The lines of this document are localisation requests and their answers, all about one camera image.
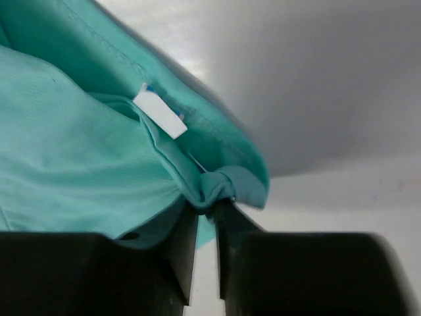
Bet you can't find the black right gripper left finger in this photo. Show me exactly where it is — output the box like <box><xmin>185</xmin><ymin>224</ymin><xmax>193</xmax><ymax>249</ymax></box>
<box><xmin>1</xmin><ymin>203</ymin><xmax>198</xmax><ymax>315</ymax></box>

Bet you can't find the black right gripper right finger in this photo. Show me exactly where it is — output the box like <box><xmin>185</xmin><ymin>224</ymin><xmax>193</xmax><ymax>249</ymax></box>
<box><xmin>213</xmin><ymin>199</ymin><xmax>418</xmax><ymax>315</ymax></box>

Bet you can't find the teal t shirt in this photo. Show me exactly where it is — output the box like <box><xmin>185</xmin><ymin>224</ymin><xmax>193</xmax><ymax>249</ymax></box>
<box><xmin>1</xmin><ymin>1</ymin><xmax>270</xmax><ymax>239</ymax></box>

